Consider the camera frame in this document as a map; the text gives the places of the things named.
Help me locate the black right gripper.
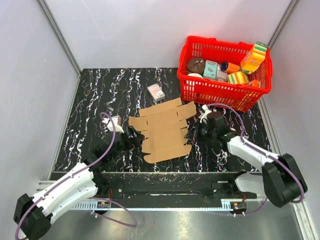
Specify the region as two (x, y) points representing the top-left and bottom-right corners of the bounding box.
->
(184, 119), (217, 143)

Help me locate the brown cardboard box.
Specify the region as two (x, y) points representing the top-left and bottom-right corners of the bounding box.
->
(128, 97), (197, 164)

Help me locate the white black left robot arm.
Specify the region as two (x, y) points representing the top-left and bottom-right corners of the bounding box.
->
(13, 126), (144, 240)

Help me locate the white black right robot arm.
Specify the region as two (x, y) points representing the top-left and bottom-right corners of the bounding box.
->
(184, 112), (308, 208)

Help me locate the small grey card box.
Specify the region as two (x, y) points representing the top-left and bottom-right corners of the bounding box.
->
(147, 83), (166, 103)

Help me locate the teal small box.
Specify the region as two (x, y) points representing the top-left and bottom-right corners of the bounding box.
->
(202, 60), (218, 80)

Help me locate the pink grey small box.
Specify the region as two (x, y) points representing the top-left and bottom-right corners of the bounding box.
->
(215, 64), (228, 83)

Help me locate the red plastic shopping basket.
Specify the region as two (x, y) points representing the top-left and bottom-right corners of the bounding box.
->
(177, 35), (273, 112)

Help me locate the white round container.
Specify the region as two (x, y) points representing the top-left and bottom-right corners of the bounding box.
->
(188, 73), (203, 79)

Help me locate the brown round bread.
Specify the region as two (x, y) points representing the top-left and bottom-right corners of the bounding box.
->
(186, 57), (206, 75)

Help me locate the yellow green striped sponge pack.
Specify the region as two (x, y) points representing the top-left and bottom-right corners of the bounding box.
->
(227, 71), (250, 85)

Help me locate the orange can with blue lid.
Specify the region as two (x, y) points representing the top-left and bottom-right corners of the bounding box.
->
(220, 61), (241, 74)

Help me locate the small orange packet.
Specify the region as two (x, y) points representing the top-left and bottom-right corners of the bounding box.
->
(246, 79), (261, 88)

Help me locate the tall orange juice carton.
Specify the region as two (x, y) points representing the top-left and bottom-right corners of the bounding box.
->
(239, 41), (268, 75)

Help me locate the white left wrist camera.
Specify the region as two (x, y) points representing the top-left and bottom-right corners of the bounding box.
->
(102, 115), (124, 133)

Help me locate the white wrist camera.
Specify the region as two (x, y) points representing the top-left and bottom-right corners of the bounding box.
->
(199, 104), (212, 124)
(102, 115), (124, 133)

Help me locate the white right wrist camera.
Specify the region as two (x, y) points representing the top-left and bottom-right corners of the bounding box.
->
(199, 104), (212, 124)

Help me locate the aluminium front rail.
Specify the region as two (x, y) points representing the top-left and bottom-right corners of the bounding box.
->
(71, 197), (247, 212)

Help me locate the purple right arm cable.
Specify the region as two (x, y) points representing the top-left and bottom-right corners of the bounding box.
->
(206, 102), (307, 217)

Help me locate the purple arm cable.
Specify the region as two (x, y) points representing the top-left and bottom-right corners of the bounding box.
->
(14, 111), (139, 240)
(206, 102), (307, 217)

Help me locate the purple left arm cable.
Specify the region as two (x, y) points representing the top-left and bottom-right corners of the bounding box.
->
(14, 111), (139, 240)

